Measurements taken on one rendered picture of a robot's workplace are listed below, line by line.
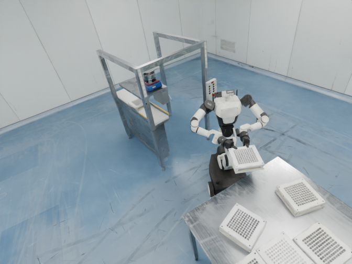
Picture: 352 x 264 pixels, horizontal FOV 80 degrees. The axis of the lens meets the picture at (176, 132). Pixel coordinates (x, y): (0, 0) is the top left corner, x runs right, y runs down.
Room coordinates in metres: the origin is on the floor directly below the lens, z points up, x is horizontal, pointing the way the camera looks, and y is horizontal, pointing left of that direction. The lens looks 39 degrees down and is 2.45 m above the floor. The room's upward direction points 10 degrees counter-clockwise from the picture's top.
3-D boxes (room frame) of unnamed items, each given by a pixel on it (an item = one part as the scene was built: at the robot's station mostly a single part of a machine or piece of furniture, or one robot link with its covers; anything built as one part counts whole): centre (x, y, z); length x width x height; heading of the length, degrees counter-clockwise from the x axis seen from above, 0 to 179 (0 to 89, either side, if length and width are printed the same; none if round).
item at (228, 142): (1.46, -0.46, 1.03); 0.12 x 0.10 x 0.13; 30
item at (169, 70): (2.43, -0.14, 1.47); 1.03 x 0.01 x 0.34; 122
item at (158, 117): (2.91, 0.53, 0.81); 1.35 x 0.25 x 0.05; 32
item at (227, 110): (1.94, -0.60, 1.12); 0.34 x 0.30 x 0.36; 88
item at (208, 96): (2.70, -0.61, 0.97); 0.17 x 0.06 x 0.26; 122
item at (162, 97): (2.48, 0.11, 1.14); 0.22 x 0.11 x 0.20; 32
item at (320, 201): (0.88, -0.87, 0.92); 0.25 x 0.24 x 0.02; 99
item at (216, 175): (1.87, -0.60, 0.19); 0.64 x 0.52 x 0.33; 178
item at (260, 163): (1.26, -0.57, 1.03); 0.25 x 0.24 x 0.02; 88
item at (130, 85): (2.58, 0.34, 1.25); 0.62 x 0.38 x 0.04; 32
